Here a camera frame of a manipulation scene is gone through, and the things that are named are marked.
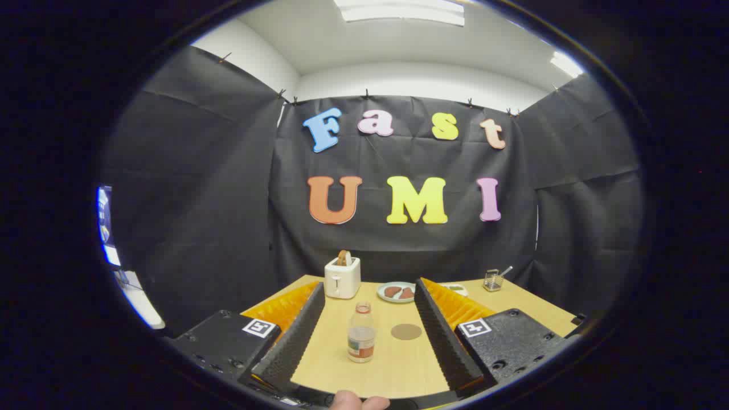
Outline clear plastic juice bottle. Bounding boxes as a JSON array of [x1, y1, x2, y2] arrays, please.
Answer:
[[347, 302, 376, 364]]

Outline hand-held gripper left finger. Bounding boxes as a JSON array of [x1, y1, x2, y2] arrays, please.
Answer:
[[170, 282, 326, 395]]

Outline white toaster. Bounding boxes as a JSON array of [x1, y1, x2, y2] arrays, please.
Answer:
[[324, 257, 362, 300]]

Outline black backdrop cloth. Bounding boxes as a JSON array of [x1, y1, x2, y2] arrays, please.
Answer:
[[100, 46, 644, 337]]

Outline small ceiling light panel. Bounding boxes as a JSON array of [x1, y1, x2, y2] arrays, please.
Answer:
[[550, 51, 585, 79]]

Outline pale green plate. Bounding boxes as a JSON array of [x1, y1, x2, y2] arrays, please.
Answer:
[[377, 281, 417, 304]]

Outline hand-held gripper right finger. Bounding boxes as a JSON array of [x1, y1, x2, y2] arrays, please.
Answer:
[[413, 277, 571, 398]]

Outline wooden table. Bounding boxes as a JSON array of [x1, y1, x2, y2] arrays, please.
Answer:
[[240, 275, 579, 399]]

